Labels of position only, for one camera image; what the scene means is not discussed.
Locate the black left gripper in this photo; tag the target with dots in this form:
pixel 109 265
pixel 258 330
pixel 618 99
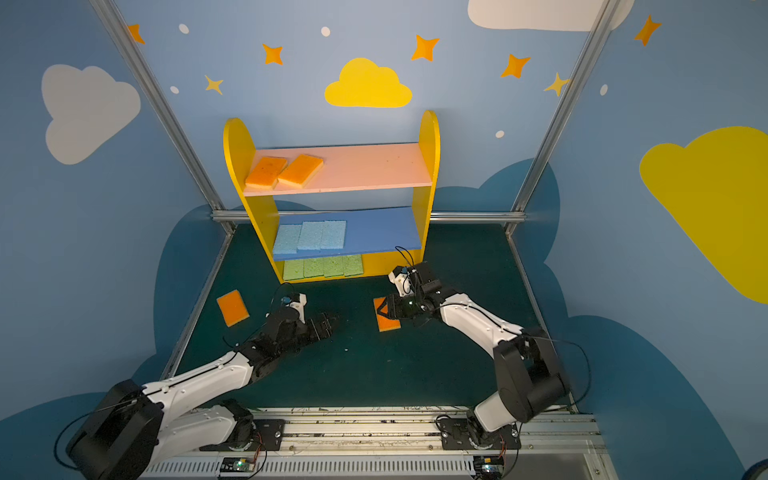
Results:
pixel 309 330

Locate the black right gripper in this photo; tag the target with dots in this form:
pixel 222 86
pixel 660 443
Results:
pixel 395 306

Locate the orange sponge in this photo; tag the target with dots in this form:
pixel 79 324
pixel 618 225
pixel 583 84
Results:
pixel 385 325
pixel 265 173
pixel 300 171
pixel 233 308

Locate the green sponge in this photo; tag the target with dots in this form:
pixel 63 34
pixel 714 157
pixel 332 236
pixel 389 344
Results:
pixel 352 265
pixel 293 270
pixel 333 267
pixel 313 268

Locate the blue sponge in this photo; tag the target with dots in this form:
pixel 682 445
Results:
pixel 333 235
pixel 311 235
pixel 287 239

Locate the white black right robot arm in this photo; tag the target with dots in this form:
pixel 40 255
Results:
pixel 529 376

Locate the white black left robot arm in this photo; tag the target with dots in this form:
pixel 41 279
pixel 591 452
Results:
pixel 137 426

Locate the yellow wooden shelf unit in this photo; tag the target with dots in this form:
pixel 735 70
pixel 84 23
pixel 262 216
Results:
pixel 358 169

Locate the left green circuit board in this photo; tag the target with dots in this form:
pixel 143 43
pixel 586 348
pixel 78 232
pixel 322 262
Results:
pixel 237 467

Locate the green circuit board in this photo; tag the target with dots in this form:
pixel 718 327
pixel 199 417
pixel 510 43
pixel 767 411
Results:
pixel 237 467
pixel 488 468

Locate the right green circuit board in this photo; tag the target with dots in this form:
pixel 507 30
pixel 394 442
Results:
pixel 488 468

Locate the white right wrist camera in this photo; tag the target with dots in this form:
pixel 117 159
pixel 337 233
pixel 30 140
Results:
pixel 400 278

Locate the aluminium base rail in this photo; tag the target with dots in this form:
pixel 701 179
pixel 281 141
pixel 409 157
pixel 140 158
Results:
pixel 402 442

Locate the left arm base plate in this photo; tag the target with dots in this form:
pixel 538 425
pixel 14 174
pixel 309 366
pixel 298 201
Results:
pixel 263 434

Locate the aluminium frame crossbar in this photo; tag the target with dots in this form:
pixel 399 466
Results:
pixel 383 214

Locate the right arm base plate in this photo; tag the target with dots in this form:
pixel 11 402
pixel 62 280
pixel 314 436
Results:
pixel 467 434

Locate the aluminium frame post right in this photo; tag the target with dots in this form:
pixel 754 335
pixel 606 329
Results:
pixel 583 68

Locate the aluminium frame post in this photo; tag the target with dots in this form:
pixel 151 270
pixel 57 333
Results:
pixel 114 23
pixel 583 68

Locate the aluminium frame post left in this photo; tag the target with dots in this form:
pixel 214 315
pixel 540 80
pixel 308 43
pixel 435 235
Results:
pixel 114 23

